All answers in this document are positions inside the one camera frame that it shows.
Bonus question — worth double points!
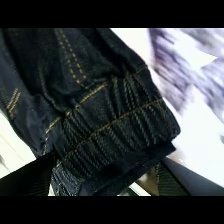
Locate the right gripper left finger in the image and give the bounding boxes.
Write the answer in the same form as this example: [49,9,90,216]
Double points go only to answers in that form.
[0,153,58,197]

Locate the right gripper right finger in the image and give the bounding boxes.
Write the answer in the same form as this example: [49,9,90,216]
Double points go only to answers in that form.
[154,160,191,197]

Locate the dark blue jeans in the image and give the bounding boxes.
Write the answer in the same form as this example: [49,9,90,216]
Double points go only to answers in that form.
[0,27,182,197]

